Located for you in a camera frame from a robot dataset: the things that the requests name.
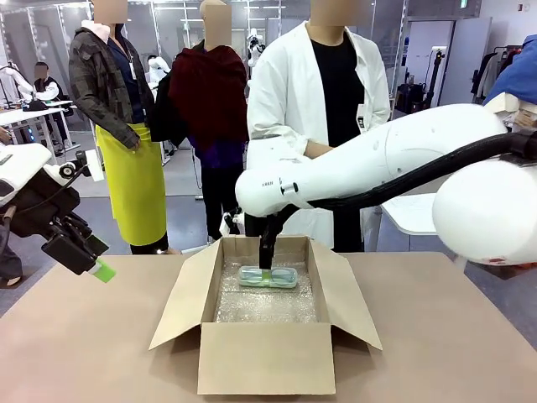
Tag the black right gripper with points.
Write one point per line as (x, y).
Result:
(272, 233)

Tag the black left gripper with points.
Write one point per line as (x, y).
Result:
(42, 207)

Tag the green glasses case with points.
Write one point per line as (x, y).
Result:
(285, 278)

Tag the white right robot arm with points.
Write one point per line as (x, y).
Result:
(377, 155)

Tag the right forearm white sleeve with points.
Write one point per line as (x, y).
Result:
(279, 144)

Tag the person's right hand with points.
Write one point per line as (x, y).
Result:
(318, 150)

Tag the bubble wrap sheet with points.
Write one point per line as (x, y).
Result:
(260, 304)

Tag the mannequin with yellow apron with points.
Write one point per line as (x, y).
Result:
(126, 176)

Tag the large open cardboard box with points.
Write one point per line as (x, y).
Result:
(264, 361)

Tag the white background desk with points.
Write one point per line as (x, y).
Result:
(25, 115)

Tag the white side table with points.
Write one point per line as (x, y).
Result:
(411, 214)

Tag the person in white coat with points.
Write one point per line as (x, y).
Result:
(285, 105)

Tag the mannequin with red shawl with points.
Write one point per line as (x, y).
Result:
(210, 105)

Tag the seated person black white jacket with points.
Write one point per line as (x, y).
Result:
(47, 86)

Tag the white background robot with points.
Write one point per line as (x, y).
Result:
(254, 46)

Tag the black tripod stand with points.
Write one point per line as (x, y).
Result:
(434, 84)

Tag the clothes rack with garments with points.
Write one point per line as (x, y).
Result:
(488, 73)

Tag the blue garment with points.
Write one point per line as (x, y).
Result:
(516, 71)

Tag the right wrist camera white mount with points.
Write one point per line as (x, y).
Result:
(235, 218)

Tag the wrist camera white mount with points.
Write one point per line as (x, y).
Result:
(69, 170)
(235, 218)

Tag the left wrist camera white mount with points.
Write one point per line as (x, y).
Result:
(69, 170)

